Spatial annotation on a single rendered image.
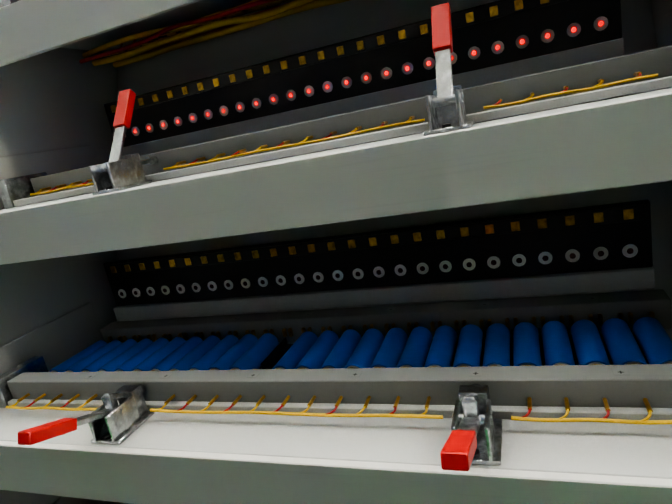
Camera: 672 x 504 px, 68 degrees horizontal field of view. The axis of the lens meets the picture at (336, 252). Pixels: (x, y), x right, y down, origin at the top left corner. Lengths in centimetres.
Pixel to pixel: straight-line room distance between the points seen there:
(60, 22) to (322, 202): 31
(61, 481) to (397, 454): 27
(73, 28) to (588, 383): 49
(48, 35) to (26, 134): 13
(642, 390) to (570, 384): 4
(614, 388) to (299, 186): 23
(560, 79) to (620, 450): 23
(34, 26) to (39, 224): 18
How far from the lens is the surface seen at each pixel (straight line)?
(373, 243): 46
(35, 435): 39
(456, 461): 24
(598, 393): 34
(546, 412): 34
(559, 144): 31
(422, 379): 34
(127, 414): 43
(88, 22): 52
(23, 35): 57
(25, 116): 65
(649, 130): 31
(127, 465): 42
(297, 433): 36
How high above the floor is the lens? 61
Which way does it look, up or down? 7 degrees up
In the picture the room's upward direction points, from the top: 3 degrees counter-clockwise
